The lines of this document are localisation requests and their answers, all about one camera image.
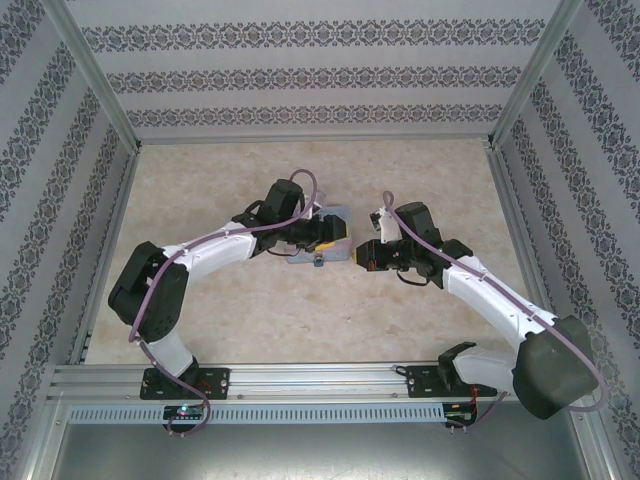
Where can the aluminium mounting rail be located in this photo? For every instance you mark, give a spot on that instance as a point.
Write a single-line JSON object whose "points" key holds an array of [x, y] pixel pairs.
{"points": [[310, 380]]}

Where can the controller board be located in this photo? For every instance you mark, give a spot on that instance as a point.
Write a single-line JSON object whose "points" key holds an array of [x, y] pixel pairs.
{"points": [[460, 415], [182, 412]]}

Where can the left controller board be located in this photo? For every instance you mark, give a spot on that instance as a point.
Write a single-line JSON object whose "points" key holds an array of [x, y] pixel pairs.
{"points": [[182, 412]]}

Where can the aluminium frame post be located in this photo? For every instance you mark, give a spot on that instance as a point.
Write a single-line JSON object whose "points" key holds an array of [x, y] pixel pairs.
{"points": [[532, 75], [96, 75]]}

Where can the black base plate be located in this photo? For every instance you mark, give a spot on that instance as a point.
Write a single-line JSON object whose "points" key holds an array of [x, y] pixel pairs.
{"points": [[417, 382], [220, 382]]}

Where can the aluminium frame profile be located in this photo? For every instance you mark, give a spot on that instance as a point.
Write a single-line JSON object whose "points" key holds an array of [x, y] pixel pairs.
{"points": [[597, 450], [45, 445]]}

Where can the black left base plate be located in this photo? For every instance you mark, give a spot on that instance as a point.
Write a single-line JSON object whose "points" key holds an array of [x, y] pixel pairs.
{"points": [[220, 382]]}

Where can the grey metal panel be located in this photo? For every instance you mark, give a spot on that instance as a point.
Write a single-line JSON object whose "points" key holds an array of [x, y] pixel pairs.
{"points": [[320, 455]]}

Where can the aluminium side rail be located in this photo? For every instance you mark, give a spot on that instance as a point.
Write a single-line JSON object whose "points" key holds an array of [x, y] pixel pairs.
{"points": [[517, 225], [108, 250]]}

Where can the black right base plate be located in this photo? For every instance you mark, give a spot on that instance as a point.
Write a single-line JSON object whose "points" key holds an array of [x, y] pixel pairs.
{"points": [[417, 382]]}

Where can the blue cartoon print tin box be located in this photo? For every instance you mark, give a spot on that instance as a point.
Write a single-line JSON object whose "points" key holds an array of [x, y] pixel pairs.
{"points": [[300, 257]]}

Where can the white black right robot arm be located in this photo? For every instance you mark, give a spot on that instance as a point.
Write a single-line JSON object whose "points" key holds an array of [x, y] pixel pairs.
{"points": [[500, 305]]}

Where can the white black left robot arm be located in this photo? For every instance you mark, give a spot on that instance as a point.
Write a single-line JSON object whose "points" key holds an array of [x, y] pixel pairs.
{"points": [[220, 247]]}

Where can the right controller board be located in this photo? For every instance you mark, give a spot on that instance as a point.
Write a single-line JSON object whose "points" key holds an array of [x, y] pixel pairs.
{"points": [[460, 415]]}

